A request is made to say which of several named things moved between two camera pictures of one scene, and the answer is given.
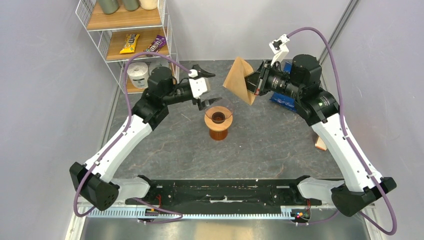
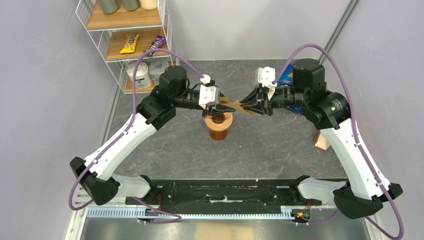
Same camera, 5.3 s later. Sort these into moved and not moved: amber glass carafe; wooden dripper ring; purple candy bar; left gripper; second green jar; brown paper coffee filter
Moved: left gripper; brown paper coffee filter
Not moved: second green jar; purple candy bar; amber glass carafe; wooden dripper ring
